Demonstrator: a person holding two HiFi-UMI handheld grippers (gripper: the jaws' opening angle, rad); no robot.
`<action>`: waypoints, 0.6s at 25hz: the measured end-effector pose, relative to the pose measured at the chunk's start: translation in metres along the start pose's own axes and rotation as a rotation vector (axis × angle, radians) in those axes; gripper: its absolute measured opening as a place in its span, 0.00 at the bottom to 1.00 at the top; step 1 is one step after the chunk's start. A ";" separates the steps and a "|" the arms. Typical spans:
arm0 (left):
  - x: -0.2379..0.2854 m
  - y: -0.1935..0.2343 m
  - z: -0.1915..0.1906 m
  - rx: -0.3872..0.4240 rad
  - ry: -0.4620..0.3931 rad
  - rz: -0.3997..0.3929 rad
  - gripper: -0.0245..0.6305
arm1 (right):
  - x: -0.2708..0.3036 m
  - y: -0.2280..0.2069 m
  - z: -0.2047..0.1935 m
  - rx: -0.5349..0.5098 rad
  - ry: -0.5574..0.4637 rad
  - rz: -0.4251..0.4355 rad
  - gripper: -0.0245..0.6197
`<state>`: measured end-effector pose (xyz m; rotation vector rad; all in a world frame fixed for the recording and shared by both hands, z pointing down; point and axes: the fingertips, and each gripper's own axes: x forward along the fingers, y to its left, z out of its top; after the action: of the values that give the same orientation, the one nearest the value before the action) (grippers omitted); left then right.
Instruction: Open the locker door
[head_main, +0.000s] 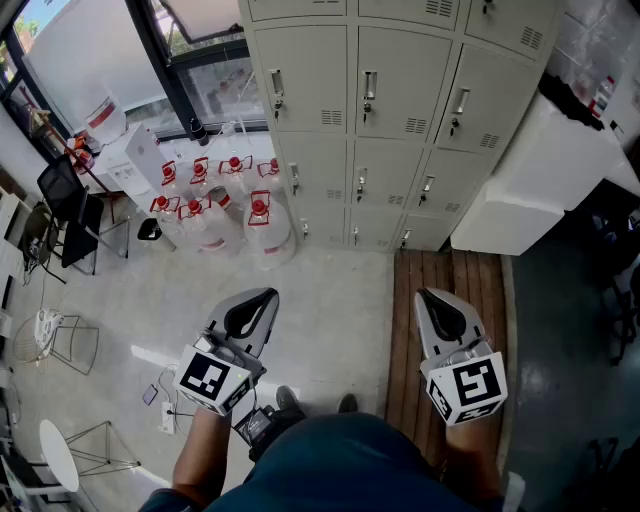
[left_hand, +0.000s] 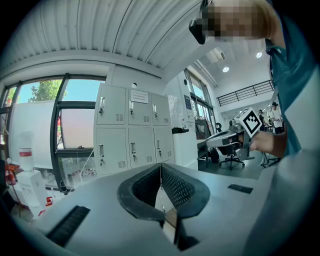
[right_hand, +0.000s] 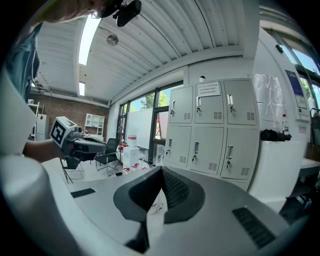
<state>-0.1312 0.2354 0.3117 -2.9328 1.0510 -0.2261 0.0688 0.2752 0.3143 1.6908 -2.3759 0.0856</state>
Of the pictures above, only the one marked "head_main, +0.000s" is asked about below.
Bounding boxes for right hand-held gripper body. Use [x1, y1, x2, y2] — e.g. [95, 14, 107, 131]
[419, 333, 509, 427]

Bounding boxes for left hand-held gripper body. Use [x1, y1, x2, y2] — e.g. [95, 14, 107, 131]
[172, 328, 267, 417]

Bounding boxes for beige metal locker cabinet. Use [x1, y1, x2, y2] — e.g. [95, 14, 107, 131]
[237, 0, 565, 254]

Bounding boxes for grey metal locker door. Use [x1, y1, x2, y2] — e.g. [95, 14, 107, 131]
[253, 25, 350, 135]

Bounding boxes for person's left forearm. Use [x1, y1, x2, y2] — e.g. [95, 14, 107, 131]
[171, 405, 237, 510]

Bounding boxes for person's right forearm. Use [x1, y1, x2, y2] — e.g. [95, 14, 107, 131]
[442, 415, 504, 501]

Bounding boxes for wooden slatted bench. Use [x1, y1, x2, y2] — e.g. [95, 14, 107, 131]
[383, 248, 510, 467]

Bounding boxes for white power strip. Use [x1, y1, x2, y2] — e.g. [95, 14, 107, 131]
[158, 400, 177, 436]

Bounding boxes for black battery pack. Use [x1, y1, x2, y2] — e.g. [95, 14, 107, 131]
[233, 405, 282, 447]

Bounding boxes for person's left black shoe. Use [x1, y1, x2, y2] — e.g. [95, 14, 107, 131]
[275, 384, 307, 417]

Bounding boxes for group of clear water jugs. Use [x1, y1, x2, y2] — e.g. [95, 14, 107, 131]
[148, 154, 299, 272]

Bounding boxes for person's black trouser leg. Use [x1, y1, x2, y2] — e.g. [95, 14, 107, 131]
[248, 405, 309, 462]

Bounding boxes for small black floor object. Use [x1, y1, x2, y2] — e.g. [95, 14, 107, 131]
[136, 217, 163, 243]

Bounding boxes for black swivel chair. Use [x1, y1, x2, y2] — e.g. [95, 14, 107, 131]
[588, 208, 640, 367]

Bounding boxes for person's blue shirt torso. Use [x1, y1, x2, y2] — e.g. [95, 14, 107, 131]
[138, 412, 507, 512]

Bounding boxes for white round table metal legs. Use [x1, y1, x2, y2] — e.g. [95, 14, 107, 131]
[38, 418, 142, 494]

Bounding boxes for white chest freezer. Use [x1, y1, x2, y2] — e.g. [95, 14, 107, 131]
[449, 88, 640, 258]

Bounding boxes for white cardboard box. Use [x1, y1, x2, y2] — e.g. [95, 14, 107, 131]
[107, 122, 170, 197]

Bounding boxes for black drinking bottle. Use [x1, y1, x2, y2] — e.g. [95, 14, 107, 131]
[188, 117, 211, 147]

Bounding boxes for dark round stool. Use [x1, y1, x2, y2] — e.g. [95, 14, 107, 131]
[21, 201, 67, 286]

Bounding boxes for black office chair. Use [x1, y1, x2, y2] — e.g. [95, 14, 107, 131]
[36, 153, 132, 277]

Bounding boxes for large clear barrel red label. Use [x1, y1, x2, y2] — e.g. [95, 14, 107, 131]
[83, 87, 129, 147]

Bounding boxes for white shelf unit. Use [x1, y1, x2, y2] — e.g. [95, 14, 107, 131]
[0, 183, 32, 342]

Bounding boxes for clear bottle red white label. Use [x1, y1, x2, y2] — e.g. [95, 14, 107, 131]
[586, 74, 617, 120]

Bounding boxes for wire stool with patterned cushion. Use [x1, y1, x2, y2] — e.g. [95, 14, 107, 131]
[11, 307, 101, 377]

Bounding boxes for black window frame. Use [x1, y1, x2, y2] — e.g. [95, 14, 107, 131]
[0, 0, 271, 166]

